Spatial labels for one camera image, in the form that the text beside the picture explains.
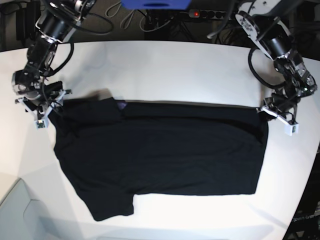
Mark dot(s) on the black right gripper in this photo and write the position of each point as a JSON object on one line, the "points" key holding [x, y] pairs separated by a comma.
{"points": [[34, 100]]}

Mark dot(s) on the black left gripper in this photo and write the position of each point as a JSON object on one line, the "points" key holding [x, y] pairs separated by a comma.
{"points": [[279, 104]]}

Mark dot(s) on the black t-shirt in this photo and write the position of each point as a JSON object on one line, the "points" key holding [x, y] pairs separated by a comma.
{"points": [[111, 151]]}

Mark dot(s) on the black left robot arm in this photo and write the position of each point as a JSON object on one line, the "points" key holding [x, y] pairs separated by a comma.
{"points": [[261, 21]]}

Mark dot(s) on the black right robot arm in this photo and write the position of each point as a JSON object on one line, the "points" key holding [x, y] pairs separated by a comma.
{"points": [[61, 18]]}

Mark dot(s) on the black power strip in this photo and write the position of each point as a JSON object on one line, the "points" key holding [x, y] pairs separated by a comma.
{"points": [[207, 14]]}

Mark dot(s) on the blue box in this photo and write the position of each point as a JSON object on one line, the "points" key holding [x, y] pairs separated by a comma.
{"points": [[156, 4]]}

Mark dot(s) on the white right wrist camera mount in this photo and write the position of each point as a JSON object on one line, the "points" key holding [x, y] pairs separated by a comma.
{"points": [[41, 119]]}

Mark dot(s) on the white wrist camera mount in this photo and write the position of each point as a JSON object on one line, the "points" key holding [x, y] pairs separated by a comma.
{"points": [[291, 126], [41, 119]]}

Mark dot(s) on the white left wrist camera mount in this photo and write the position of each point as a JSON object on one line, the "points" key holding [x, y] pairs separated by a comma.
{"points": [[291, 126]]}

